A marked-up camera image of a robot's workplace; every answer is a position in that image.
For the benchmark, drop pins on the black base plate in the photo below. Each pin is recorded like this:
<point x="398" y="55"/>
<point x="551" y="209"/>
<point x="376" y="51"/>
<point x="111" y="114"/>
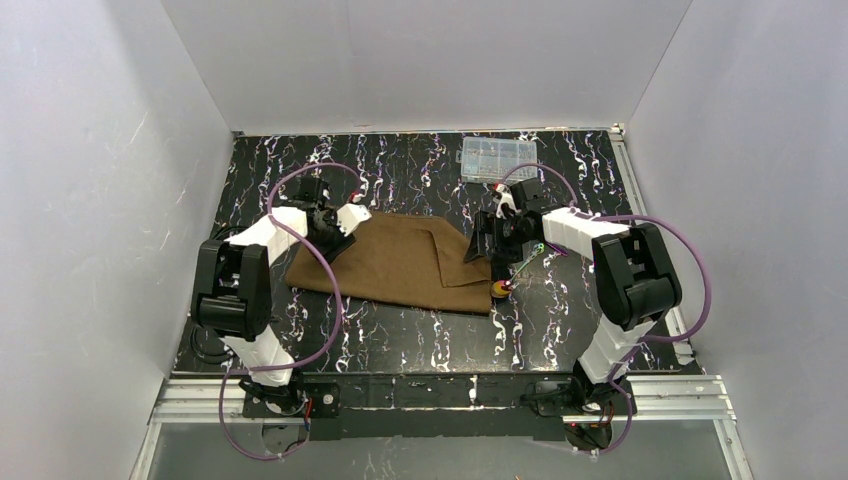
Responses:
<point x="347" y="406"/>

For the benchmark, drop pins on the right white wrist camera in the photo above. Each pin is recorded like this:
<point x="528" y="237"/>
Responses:
<point x="505" y="206"/>

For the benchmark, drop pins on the clear plastic organizer box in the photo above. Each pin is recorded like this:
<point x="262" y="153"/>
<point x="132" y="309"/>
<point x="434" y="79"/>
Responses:
<point x="486" y="160"/>

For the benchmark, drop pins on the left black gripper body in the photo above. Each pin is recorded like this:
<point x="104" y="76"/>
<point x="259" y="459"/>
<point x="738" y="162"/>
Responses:
<point x="334" y="240"/>

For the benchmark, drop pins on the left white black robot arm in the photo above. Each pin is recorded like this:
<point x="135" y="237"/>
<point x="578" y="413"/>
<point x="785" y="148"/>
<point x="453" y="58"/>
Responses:
<point x="232" y="293"/>

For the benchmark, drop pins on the black coiled cable yellow plug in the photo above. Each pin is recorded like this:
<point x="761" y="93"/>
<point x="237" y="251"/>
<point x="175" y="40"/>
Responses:
<point x="212" y="338"/>

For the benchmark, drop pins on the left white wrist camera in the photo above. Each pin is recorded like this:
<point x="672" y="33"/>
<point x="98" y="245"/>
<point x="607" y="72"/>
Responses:
<point x="350" y="216"/>

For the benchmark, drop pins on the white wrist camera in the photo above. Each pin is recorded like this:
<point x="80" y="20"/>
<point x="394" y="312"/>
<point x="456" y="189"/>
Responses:
<point x="505" y="206"/>
<point x="350" y="216"/>

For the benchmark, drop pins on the brown burlap napkin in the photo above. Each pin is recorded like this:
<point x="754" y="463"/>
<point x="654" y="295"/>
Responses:
<point x="414" y="261"/>

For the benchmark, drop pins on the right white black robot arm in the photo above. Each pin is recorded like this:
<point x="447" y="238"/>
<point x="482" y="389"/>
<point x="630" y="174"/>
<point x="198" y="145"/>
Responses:
<point x="635" y="281"/>

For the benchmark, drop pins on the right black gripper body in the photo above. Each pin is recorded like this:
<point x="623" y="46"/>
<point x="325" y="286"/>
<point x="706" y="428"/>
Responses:
<point x="488" y="232"/>

